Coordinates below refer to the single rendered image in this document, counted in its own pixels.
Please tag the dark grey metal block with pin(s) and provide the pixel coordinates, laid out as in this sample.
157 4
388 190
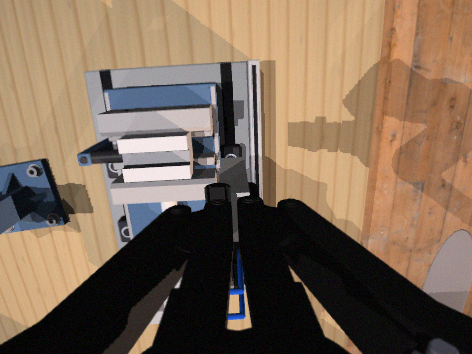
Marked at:
157 156

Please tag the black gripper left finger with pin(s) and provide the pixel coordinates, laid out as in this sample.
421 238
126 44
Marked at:
111 309

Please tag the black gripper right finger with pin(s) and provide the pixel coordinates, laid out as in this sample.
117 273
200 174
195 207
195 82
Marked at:
379 310

